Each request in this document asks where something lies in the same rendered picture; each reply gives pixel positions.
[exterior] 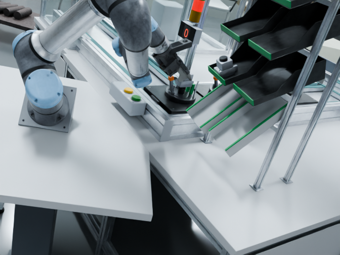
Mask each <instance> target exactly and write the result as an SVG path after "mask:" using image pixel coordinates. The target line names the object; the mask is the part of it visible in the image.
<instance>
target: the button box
mask: <svg viewBox="0 0 340 255"><path fill-rule="evenodd" d="M124 88H131V87H130V86H129V85H128V84H127V83H126V82H125V81H112V82H111V85H110V90H109V94H110V95H111V96H112V97H113V98H114V99H115V100H116V102H117V103H118V104H119V105H120V106H121V107H122V108H123V109H124V110H125V111H126V112H127V114H128V115H129V116H135V115H144V112H145V108H146V102H145V101H144V100H143V99H142V98H141V100H140V101H134V100H132V95H138V94H137V93H136V92H135V91H133V93H131V94H129V93H126V92H125V91H124Z"/></svg>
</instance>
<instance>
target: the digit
mask: <svg viewBox="0 0 340 255"><path fill-rule="evenodd" d="M190 29H191V28H190V27H189V26H187V25H185V27H184V31H183V35H182V37H183V38H186V39H188V37H189V33H190Z"/></svg>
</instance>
